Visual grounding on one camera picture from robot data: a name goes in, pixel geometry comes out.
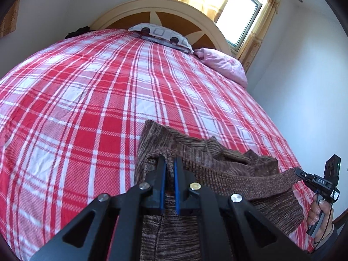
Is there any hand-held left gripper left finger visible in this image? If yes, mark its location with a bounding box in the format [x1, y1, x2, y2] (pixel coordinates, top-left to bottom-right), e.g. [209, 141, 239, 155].
[28, 155, 167, 261]

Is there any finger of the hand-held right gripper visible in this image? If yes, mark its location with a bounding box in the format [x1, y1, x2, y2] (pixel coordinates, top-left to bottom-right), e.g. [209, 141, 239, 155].
[304, 180, 321, 195]
[295, 168, 313, 181]

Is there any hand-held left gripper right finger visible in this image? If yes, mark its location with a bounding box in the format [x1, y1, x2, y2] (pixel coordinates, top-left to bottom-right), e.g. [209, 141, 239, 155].
[173, 158, 310, 261]

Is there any brown knitted sweater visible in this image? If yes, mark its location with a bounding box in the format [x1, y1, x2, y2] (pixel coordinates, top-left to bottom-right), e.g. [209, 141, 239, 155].
[136, 120, 304, 261]

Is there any person's right forearm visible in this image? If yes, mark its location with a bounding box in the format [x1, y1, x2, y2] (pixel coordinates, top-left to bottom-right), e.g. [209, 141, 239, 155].
[313, 223, 341, 254]

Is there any person's right hand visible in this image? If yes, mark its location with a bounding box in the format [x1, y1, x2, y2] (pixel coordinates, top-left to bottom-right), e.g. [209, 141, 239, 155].
[307, 193, 334, 239]

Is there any red plaid bedsheet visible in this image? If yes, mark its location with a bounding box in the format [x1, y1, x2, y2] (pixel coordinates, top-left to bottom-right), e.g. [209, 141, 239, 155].
[0, 28, 317, 261]

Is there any pink pillow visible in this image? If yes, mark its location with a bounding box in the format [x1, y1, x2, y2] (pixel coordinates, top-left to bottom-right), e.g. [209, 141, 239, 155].
[194, 47, 248, 87]

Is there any white patterned pillow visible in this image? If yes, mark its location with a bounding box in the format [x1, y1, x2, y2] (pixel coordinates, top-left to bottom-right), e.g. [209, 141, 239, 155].
[128, 23, 194, 53]

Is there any window behind headboard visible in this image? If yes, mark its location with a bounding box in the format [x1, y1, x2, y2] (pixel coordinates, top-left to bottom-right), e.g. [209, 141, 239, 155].
[215, 0, 268, 52]

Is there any cream wooden headboard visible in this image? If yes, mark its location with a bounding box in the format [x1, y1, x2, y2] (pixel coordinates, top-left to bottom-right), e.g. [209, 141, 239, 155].
[90, 0, 231, 56]

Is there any dark cloth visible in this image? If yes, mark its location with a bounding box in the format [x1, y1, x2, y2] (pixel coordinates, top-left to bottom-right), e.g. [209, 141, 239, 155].
[65, 26, 90, 39]

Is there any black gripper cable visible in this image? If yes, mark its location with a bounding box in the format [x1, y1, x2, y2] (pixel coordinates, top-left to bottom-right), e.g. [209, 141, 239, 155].
[313, 196, 338, 246]

